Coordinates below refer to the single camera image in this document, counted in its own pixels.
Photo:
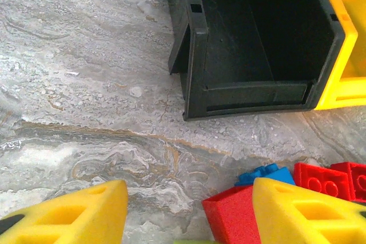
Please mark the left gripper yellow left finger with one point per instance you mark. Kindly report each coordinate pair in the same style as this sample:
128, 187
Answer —
71, 221

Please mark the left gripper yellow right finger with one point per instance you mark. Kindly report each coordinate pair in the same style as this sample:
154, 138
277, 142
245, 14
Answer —
300, 221

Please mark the green lego brick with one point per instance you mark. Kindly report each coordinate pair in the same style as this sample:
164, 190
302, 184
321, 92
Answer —
194, 242

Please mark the blue lego brick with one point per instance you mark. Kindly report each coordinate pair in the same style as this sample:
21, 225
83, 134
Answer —
280, 174

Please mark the red lego brick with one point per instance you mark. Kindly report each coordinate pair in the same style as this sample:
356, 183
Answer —
228, 218
314, 178
360, 178

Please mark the yellow plastic bin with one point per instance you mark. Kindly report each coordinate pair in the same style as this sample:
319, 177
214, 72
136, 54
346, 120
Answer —
351, 89

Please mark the black plastic bin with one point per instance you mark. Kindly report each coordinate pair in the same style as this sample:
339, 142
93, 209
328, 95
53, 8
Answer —
234, 55

